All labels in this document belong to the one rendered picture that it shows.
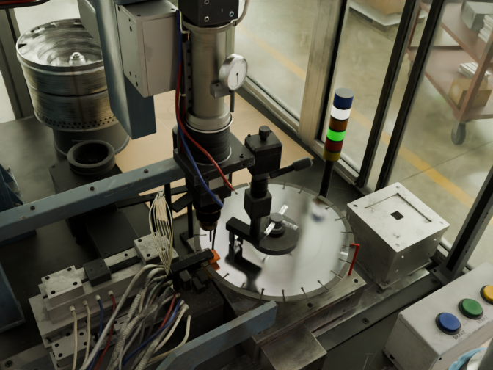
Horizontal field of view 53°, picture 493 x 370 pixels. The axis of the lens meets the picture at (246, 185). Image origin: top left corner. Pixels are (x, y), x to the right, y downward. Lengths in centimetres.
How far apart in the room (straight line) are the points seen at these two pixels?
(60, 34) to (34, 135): 36
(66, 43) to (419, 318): 123
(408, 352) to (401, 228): 30
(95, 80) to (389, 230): 86
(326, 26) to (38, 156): 97
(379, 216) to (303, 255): 28
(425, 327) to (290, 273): 29
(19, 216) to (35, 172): 58
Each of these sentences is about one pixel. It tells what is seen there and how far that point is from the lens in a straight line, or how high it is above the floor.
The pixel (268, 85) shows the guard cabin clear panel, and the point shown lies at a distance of 184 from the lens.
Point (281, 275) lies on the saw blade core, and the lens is 102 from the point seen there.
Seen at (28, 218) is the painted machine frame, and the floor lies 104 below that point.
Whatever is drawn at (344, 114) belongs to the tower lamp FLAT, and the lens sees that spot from 120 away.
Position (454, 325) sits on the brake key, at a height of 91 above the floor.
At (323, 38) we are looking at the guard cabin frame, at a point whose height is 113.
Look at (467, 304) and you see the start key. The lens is 115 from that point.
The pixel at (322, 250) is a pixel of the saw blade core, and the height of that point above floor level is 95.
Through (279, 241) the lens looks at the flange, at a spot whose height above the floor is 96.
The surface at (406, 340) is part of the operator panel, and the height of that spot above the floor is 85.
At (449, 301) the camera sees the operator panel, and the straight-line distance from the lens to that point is 115.
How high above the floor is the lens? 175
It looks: 42 degrees down
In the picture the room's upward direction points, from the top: 4 degrees clockwise
